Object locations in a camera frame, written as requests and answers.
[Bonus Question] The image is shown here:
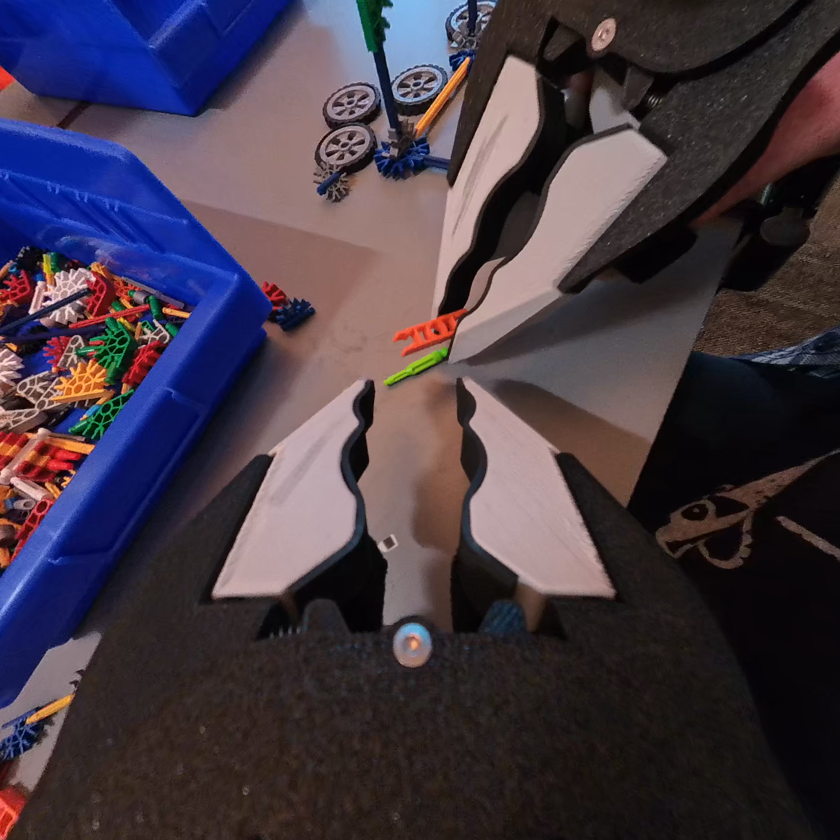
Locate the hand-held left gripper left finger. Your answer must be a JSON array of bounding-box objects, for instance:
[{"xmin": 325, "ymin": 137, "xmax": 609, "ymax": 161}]
[{"xmin": 211, "ymin": 378, "xmax": 378, "ymax": 631}]

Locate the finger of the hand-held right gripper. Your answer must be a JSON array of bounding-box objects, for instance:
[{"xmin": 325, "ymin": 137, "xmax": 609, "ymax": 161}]
[
  {"xmin": 432, "ymin": 56, "xmax": 546, "ymax": 316},
  {"xmin": 448, "ymin": 125, "xmax": 669, "ymax": 365}
]

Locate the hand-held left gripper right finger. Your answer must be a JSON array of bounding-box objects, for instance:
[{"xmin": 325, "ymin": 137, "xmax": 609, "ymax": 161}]
[{"xmin": 456, "ymin": 377, "xmax": 618, "ymax": 627}]

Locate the colourful toy car model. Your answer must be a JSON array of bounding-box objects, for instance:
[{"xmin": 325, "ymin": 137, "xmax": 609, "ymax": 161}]
[{"xmin": 313, "ymin": 0, "xmax": 500, "ymax": 202}]

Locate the blue bin with toy pieces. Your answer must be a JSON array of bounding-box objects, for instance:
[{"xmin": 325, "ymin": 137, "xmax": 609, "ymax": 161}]
[{"xmin": 0, "ymin": 118, "xmax": 273, "ymax": 708}]

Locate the orange ladder connector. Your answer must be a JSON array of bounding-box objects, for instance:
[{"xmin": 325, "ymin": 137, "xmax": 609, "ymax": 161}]
[{"xmin": 392, "ymin": 310, "xmax": 468, "ymax": 357}]

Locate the lime green rod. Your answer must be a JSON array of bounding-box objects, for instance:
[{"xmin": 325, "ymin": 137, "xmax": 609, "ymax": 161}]
[{"xmin": 383, "ymin": 348, "xmax": 450, "ymax": 387}]

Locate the pile of colourful toy pieces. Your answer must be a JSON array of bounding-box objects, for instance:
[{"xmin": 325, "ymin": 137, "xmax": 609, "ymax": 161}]
[{"xmin": 0, "ymin": 246, "xmax": 193, "ymax": 571}]

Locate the colourful spoked wheel model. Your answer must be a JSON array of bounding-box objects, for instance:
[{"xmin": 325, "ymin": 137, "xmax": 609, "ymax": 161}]
[{"xmin": 0, "ymin": 689, "xmax": 78, "ymax": 821}]

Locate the person's right hand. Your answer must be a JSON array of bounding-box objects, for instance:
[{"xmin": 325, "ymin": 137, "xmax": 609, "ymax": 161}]
[{"xmin": 689, "ymin": 62, "xmax": 840, "ymax": 227}]

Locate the small blue red connector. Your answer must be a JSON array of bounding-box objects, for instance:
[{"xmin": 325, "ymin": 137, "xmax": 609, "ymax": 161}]
[{"xmin": 261, "ymin": 281, "xmax": 316, "ymax": 331}]

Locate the dark printed shirt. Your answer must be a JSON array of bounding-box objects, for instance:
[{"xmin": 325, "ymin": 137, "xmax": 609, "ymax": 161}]
[{"xmin": 629, "ymin": 351, "xmax": 840, "ymax": 840}]

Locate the empty blue plastic bin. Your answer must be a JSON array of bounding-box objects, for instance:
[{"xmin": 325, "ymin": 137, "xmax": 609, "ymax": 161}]
[{"xmin": 0, "ymin": 0, "xmax": 293, "ymax": 117}]

